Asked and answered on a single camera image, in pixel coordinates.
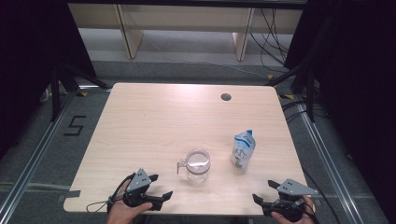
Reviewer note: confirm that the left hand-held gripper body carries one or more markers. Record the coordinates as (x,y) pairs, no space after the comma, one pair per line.
(138,182)

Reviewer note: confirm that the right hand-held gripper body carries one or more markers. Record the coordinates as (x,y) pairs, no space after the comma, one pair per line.
(294,187)

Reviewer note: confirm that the clear glass jar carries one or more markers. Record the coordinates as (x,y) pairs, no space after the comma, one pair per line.
(197,178)

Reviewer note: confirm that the white and blue pouch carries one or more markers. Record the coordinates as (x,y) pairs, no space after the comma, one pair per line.
(244,151)

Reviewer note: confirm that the person's right hand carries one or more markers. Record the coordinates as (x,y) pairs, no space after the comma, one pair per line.
(309,214)

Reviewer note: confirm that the person's left hand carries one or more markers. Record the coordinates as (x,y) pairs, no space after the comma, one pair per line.
(124,214)

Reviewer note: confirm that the grey tape piece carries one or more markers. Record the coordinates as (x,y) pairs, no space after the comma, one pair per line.
(73,194)

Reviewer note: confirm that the yellow black tape piece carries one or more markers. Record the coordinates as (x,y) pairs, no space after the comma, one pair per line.
(288,96)
(82,94)
(270,76)

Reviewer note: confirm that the black metal stand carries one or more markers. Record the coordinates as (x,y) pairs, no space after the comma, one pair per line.
(56,99)
(310,99)

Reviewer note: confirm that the black curtain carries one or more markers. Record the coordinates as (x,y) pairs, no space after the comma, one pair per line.
(358,77)
(25,62)

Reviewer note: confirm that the beige wooden desk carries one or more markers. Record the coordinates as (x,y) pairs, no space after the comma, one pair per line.
(186,18)

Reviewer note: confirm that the metal floor rail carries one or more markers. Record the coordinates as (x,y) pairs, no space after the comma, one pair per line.
(329,161)
(32,161)

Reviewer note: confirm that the black frame beam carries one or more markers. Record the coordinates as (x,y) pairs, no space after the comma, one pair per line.
(186,2)

